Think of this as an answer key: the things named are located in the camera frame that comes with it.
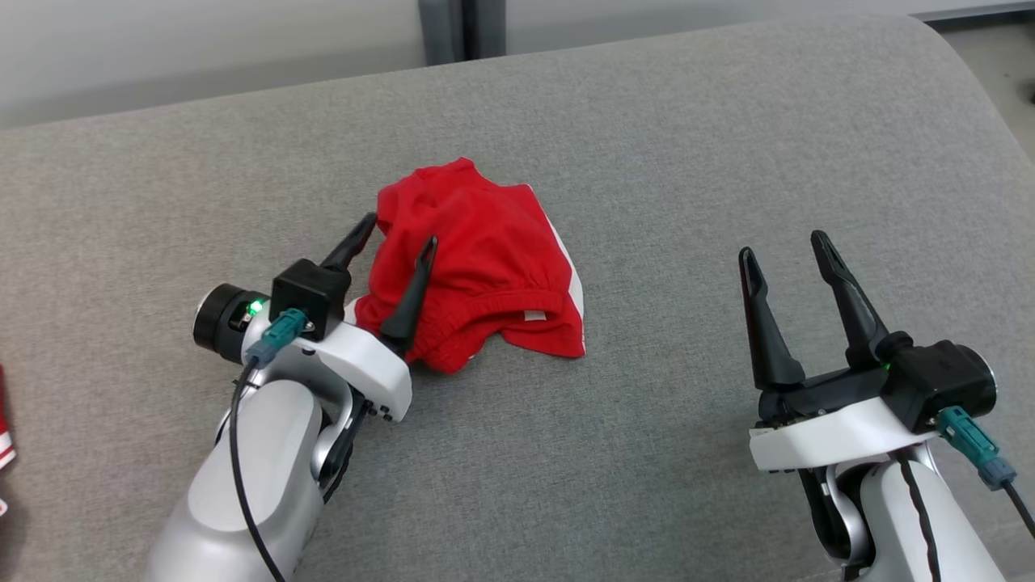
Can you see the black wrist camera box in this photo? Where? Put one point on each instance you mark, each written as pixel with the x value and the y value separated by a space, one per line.
pixel 930 380
pixel 311 295

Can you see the grey metal post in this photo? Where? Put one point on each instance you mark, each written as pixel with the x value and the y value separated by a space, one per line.
pixel 461 28

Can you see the red Bulls basketball jersey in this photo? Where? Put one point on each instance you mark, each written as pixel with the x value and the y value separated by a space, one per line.
pixel 4 436

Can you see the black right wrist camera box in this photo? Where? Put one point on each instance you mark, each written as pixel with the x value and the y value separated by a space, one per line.
pixel 930 380

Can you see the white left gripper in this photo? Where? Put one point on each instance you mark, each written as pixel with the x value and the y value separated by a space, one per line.
pixel 372 364

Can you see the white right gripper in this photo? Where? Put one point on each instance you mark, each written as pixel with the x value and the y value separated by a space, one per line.
pixel 825 436

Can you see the red shorts with white stripe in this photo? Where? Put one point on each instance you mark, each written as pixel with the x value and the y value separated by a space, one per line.
pixel 485 259

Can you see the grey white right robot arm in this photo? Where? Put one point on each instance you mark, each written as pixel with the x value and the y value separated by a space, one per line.
pixel 897 517

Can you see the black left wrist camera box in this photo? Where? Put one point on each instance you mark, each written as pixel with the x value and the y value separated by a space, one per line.
pixel 311 295

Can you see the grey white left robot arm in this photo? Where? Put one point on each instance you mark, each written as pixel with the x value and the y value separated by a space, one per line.
pixel 267 469

